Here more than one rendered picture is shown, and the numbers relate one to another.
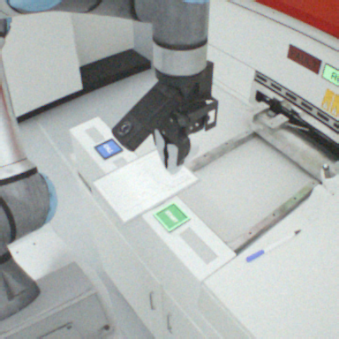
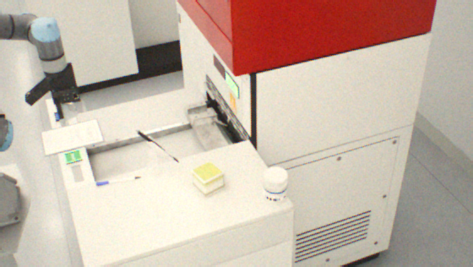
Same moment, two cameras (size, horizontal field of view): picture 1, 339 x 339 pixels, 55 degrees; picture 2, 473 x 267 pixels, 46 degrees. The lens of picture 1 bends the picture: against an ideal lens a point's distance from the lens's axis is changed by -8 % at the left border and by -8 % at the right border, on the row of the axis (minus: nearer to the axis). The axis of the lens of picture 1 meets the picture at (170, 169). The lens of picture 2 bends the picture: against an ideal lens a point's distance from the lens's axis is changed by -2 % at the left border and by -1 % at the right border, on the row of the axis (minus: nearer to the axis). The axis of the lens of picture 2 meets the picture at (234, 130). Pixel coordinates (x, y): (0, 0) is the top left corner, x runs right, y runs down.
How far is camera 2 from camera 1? 1.37 m
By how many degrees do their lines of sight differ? 15
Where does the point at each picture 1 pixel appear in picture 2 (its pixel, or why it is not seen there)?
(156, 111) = (40, 88)
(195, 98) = (66, 84)
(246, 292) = (84, 198)
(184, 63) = (48, 67)
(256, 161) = (180, 144)
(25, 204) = not seen: outside the picture
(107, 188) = (47, 137)
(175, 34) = (41, 54)
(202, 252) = (78, 177)
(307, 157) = (209, 144)
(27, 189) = not seen: outside the picture
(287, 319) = (96, 216)
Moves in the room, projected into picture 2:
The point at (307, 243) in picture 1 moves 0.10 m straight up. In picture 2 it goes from (140, 185) to (136, 160)
